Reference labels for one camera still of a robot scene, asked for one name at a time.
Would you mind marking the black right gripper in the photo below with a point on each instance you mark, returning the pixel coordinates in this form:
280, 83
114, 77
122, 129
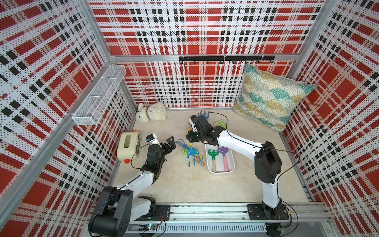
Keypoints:
191, 138

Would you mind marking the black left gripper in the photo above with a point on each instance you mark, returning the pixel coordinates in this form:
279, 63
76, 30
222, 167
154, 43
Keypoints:
171, 144

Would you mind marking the dark green rake wooden handle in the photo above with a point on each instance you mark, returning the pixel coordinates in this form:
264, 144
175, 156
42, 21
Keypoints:
213, 154

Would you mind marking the purple rake pink handle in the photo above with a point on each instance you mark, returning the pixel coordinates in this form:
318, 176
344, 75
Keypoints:
223, 151

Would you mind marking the white plastic storage box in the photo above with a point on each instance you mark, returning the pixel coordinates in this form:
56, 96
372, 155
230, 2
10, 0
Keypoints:
219, 160

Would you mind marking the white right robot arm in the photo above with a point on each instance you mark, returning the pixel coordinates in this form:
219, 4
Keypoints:
267, 163

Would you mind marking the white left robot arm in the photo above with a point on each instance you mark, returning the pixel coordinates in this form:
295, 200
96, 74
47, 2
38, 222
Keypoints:
127, 195

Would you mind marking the cream toy radio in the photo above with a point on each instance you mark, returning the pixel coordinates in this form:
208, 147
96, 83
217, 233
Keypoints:
129, 145

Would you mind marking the white plush dog toy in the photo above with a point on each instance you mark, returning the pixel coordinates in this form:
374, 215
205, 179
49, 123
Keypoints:
154, 112

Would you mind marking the teal yellow patterned pillow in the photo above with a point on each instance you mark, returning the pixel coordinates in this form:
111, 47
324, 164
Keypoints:
270, 99

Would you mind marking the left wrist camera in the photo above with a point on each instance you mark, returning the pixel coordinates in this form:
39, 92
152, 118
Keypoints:
152, 139

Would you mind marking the white wire wall basket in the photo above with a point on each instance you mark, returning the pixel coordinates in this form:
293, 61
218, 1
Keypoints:
94, 105

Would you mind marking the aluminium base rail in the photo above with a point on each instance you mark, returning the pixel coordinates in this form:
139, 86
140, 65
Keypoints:
294, 219

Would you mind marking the black wall hook rail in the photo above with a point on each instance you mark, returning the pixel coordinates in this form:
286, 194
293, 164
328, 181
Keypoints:
257, 58

